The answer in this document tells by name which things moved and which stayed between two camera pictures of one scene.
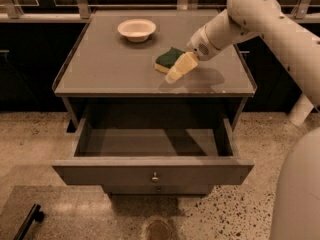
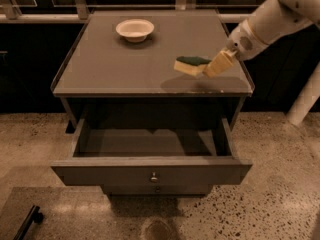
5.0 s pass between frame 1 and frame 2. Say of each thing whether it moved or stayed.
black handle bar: stayed
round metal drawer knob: stayed
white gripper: moved
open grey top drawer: stayed
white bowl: stayed
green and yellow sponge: moved
